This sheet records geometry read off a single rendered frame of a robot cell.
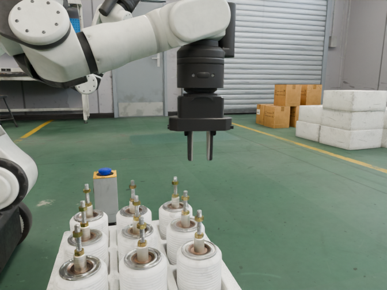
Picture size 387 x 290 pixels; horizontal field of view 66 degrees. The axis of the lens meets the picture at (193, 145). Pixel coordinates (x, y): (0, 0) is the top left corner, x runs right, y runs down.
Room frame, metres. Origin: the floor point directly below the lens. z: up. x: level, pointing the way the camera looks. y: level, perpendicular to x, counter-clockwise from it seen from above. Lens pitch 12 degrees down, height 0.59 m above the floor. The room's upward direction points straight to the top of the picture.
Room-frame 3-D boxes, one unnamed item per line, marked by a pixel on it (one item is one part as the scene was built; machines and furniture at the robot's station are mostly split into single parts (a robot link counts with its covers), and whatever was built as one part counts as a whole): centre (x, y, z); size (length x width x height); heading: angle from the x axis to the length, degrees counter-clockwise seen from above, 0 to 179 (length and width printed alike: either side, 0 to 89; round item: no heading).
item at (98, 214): (0.73, 0.28, 0.25); 0.08 x 0.08 x 0.01
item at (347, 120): (2.92, -1.57, 0.27); 0.39 x 0.39 x 0.18; 17
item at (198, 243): (0.57, -0.01, 0.26); 0.02 x 0.02 x 0.03
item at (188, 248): (0.57, -0.01, 0.25); 0.08 x 0.08 x 0.01
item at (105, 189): (0.91, 0.28, 0.16); 0.07 x 0.07 x 0.31; 16
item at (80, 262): (0.51, 0.22, 0.26); 0.02 x 0.02 x 0.03
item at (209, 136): (0.57, -0.04, 0.48); 0.03 x 0.02 x 0.06; 6
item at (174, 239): (0.68, 0.02, 0.16); 0.10 x 0.10 x 0.18
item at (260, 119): (4.56, -1.16, 0.15); 0.30 x 0.24 x 0.30; 105
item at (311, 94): (4.40, -1.68, 0.45); 0.30 x 0.24 x 0.30; 13
